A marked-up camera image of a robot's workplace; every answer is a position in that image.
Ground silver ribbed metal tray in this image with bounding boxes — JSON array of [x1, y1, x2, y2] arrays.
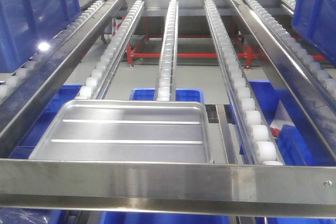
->
[[30, 100, 214, 163]]

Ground middle white roller track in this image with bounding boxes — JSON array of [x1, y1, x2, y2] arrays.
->
[[154, 0, 179, 101]]

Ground white roller track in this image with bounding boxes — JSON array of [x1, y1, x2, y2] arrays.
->
[[154, 0, 179, 101], [76, 0, 145, 100], [204, 0, 285, 166]]

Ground blue bin below middle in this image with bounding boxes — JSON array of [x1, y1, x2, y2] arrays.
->
[[130, 88, 204, 104]]

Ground blue bin below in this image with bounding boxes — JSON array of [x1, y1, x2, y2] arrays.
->
[[239, 80, 335, 166], [130, 88, 204, 104], [9, 84, 81, 159]]

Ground lower steel support bar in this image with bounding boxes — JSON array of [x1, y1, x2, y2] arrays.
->
[[216, 104, 238, 164]]

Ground left white roller track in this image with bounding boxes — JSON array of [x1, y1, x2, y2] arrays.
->
[[76, 0, 145, 100]]

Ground right white roller track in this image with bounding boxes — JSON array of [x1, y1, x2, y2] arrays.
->
[[204, 0, 285, 166]]

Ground blue bin below left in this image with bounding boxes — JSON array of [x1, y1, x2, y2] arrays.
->
[[9, 84, 81, 159]]

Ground blue bin bottom centre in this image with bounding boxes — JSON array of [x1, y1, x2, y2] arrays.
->
[[99, 211, 229, 224]]

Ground blue bin below right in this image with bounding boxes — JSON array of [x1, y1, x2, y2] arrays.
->
[[239, 80, 335, 166]]

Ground far left roller track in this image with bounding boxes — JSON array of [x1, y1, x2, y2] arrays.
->
[[1, 0, 106, 103]]

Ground far right roller track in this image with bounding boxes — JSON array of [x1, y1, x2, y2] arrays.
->
[[245, 0, 335, 99]]

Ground large blue bin left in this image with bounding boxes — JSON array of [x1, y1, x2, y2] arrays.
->
[[1, 0, 80, 73]]

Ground large blue bin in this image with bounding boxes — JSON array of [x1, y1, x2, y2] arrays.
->
[[292, 0, 335, 66], [1, 0, 80, 73]]

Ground large blue bin right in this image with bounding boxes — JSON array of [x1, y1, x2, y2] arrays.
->
[[292, 0, 335, 66]]

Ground red metal floor frame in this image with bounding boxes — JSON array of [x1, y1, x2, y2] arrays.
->
[[126, 16, 326, 68]]

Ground steel front shelf rail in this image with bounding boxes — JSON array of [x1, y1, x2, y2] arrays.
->
[[1, 159, 335, 219]]

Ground left steel divider rail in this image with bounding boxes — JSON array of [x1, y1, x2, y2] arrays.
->
[[1, 0, 124, 158]]

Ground steel divider rail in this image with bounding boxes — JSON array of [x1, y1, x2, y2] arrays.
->
[[1, 0, 124, 158], [228, 0, 335, 150]]

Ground right steel divider rail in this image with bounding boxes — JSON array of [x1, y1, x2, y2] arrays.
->
[[228, 0, 335, 150]]

